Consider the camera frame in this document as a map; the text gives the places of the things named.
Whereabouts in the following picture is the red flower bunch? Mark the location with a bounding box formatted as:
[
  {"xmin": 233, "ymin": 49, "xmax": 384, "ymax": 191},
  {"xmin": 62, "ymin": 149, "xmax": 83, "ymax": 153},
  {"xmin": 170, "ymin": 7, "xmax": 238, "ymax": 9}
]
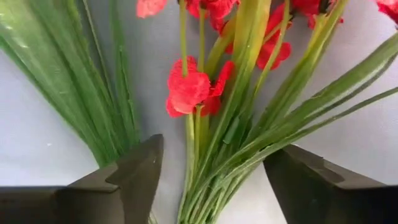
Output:
[{"xmin": 135, "ymin": 0, "xmax": 398, "ymax": 224}]

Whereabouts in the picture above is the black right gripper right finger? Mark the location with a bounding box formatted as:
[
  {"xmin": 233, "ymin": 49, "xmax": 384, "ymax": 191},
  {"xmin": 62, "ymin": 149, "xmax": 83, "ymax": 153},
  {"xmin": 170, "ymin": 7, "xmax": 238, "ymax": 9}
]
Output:
[{"xmin": 262, "ymin": 143, "xmax": 398, "ymax": 224}]

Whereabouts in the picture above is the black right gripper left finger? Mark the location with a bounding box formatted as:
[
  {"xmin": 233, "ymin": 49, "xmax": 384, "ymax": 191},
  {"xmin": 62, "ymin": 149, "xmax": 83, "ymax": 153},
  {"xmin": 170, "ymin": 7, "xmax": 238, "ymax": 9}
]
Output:
[{"xmin": 0, "ymin": 134, "xmax": 165, "ymax": 224}]

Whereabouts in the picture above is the blue flower bunch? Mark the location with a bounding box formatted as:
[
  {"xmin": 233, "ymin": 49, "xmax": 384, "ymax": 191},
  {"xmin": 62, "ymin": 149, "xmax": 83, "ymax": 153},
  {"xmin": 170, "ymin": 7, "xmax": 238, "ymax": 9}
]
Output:
[{"xmin": 0, "ymin": 0, "xmax": 141, "ymax": 169}]

